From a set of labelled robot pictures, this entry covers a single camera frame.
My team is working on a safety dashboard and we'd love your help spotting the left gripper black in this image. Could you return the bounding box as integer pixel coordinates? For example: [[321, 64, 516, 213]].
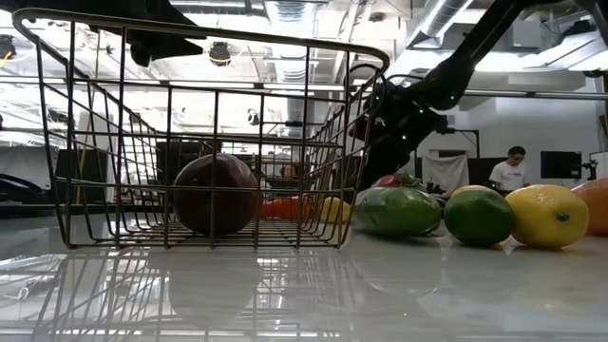
[[13, 0, 207, 68]]

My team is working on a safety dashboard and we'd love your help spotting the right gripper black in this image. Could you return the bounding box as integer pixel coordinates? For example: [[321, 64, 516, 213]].
[[359, 86, 450, 190]]

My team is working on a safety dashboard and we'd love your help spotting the red fruit with green calyx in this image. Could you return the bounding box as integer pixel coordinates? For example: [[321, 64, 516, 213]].
[[372, 173, 424, 190]]

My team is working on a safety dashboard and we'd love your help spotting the green cucumber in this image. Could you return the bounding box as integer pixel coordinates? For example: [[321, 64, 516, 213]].
[[354, 185, 443, 238]]

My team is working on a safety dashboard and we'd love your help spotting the yellow lemon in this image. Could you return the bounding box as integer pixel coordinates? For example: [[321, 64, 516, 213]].
[[504, 183, 591, 251], [318, 196, 353, 225]]

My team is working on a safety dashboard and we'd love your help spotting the orange pepper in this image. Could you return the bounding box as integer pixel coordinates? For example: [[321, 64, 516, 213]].
[[449, 184, 498, 200]]

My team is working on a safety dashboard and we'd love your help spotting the green lime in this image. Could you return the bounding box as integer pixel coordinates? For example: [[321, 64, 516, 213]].
[[443, 188, 518, 249]]

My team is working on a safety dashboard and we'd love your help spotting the red chili pepper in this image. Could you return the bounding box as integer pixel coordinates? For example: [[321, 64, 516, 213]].
[[258, 196, 315, 221]]

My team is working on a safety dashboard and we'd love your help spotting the metal wire basket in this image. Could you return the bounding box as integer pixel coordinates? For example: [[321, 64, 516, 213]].
[[11, 7, 391, 252], [256, 137, 356, 227]]

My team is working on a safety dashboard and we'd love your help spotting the dark red apple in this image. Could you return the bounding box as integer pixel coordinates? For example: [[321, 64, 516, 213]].
[[172, 152, 261, 238]]

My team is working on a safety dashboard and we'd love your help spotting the orange fruit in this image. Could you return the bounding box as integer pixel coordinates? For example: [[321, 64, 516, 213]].
[[571, 178, 608, 238]]

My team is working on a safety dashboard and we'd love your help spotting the white cloth cover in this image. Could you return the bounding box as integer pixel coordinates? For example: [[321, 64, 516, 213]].
[[421, 154, 470, 194]]

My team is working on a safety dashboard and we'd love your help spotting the black ceiling dome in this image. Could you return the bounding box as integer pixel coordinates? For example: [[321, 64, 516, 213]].
[[208, 41, 233, 67]]

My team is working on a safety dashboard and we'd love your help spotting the person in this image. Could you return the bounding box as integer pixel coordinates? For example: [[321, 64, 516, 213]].
[[488, 145, 531, 194]]

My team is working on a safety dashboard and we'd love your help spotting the black monitor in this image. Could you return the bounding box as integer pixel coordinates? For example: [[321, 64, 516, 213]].
[[540, 150, 583, 181]]

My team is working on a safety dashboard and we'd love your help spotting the white panel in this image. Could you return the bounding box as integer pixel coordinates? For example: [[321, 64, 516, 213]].
[[0, 144, 61, 191]]

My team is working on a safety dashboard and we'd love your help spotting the black metal frame stand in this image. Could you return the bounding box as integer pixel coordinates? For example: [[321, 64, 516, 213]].
[[439, 126, 481, 161]]

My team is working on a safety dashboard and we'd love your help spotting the silver ceiling duct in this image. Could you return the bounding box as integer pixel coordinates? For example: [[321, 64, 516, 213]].
[[406, 0, 476, 51]]

